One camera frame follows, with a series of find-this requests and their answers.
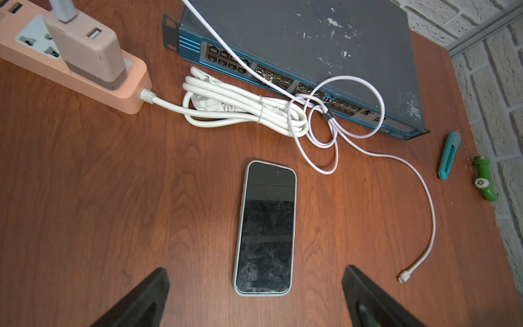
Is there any smartphone with green case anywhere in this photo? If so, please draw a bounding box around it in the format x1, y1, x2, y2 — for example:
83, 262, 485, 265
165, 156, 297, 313
232, 160, 297, 297

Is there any pink USB charger adapter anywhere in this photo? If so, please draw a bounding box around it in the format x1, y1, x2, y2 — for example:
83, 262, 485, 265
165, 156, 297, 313
44, 11, 127, 91

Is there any pink power strip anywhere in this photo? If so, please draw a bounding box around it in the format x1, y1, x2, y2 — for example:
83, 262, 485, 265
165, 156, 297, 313
1, 1, 152, 114

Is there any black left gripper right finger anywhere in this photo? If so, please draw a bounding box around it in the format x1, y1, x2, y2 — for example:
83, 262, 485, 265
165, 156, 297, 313
342, 265, 424, 326

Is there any white USB charging cable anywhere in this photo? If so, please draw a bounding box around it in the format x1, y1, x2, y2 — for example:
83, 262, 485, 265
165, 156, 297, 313
48, 0, 437, 285

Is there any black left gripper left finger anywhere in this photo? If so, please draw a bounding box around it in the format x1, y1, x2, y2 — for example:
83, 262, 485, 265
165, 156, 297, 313
92, 267, 170, 326

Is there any white coiled power cord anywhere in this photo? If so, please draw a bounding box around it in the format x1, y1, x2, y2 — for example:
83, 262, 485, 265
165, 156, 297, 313
140, 66, 310, 138

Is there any aluminium frame corner post right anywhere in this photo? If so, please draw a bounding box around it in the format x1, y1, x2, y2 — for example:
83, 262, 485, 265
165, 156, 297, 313
446, 1, 522, 57

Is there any grey blue network switch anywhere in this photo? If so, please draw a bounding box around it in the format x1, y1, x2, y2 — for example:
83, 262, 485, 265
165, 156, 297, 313
162, 1, 427, 140

